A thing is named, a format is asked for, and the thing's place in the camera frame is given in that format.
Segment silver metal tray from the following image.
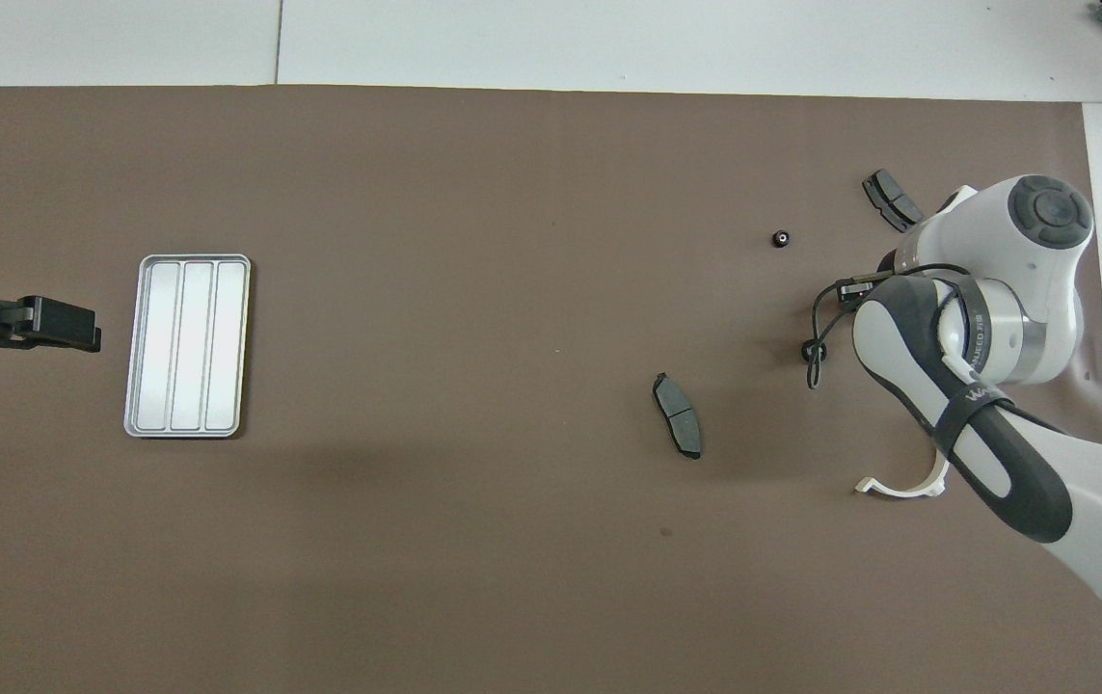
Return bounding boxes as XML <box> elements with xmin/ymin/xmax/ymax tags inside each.
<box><xmin>123</xmin><ymin>254</ymin><xmax>252</xmax><ymax>440</ymax></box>

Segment short dark grey brake pad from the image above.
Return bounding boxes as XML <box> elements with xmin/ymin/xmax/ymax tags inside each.
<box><xmin>862</xmin><ymin>169</ymin><xmax>925</xmax><ymax>234</ymax></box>

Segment long dark grey brake pad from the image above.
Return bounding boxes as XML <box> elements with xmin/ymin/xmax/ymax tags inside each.
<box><xmin>652</xmin><ymin>372</ymin><xmax>703</xmax><ymax>461</ymax></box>

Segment brown paper table mat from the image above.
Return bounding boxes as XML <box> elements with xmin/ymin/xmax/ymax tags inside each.
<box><xmin>0</xmin><ymin>85</ymin><xmax>1102</xmax><ymax>694</ymax></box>

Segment white curved plastic bracket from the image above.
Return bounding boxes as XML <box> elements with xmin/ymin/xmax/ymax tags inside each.
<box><xmin>854</xmin><ymin>453</ymin><xmax>952</xmax><ymax>499</ymax></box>

